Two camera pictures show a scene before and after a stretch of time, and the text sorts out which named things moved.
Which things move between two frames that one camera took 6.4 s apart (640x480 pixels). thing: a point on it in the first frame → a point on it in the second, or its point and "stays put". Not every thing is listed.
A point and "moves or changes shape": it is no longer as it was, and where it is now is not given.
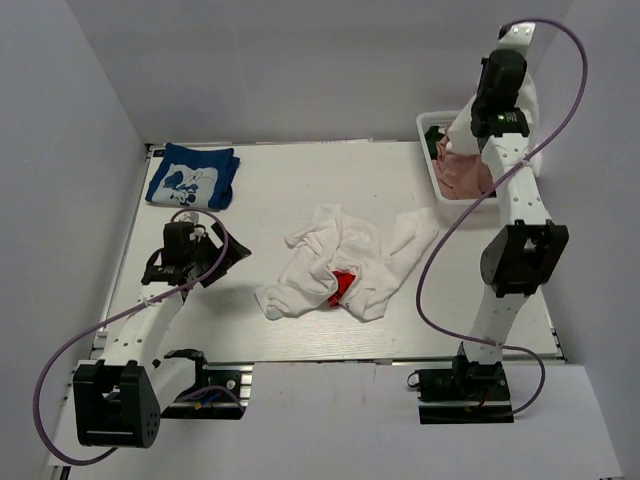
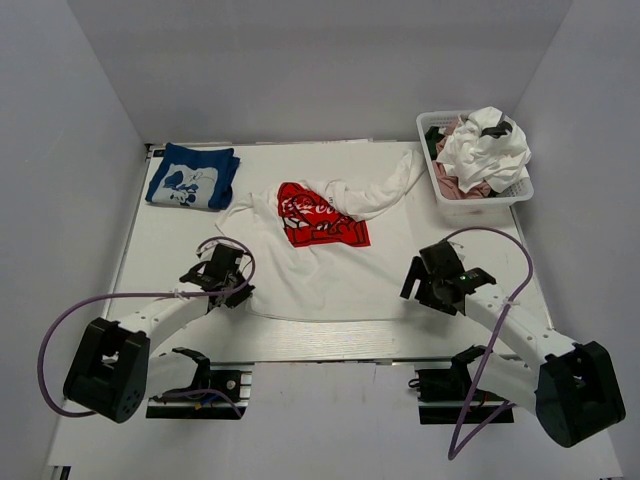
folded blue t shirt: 194,177 stays put
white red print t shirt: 338,259 moves or changes shape
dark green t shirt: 432,136 stays put
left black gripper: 235,252 → 236,300
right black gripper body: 477,103 → 429,294
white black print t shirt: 527,101 → 486,149
